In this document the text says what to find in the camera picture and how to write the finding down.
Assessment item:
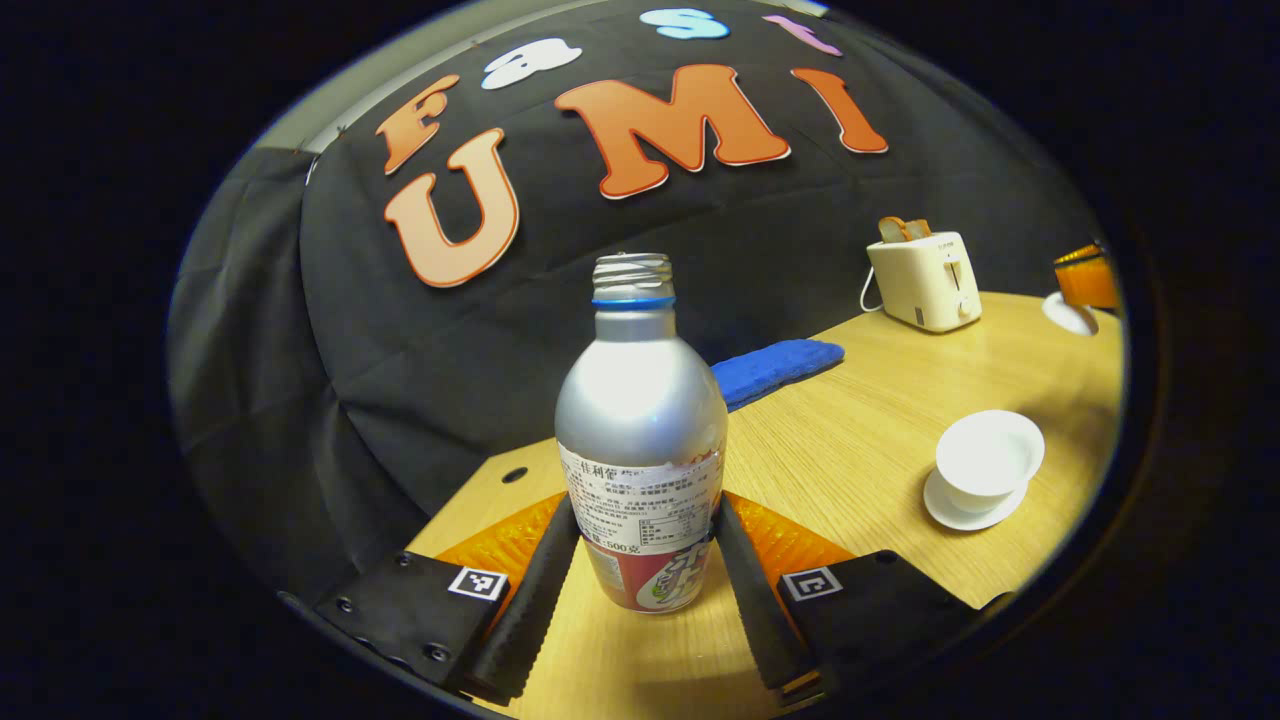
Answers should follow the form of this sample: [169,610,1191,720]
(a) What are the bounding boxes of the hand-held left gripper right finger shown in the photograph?
[712,490,986,701]

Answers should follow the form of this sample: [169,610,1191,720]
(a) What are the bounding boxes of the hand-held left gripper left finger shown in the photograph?
[315,490,583,706]

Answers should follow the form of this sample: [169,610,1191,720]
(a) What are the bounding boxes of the white teacup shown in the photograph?
[935,409,1046,515]

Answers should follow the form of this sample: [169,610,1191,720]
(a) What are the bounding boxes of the silver water bottle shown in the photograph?
[554,252,729,614]

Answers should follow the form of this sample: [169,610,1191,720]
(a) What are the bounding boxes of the cream toaster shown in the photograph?
[866,231,984,334]

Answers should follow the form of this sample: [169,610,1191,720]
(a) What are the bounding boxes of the white saucer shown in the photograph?
[922,468,1029,532]

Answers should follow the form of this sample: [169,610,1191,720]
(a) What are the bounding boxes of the blue cloth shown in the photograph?
[710,338,846,413]

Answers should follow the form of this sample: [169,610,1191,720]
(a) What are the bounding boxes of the black backdrop cloth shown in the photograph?
[168,0,1111,601]

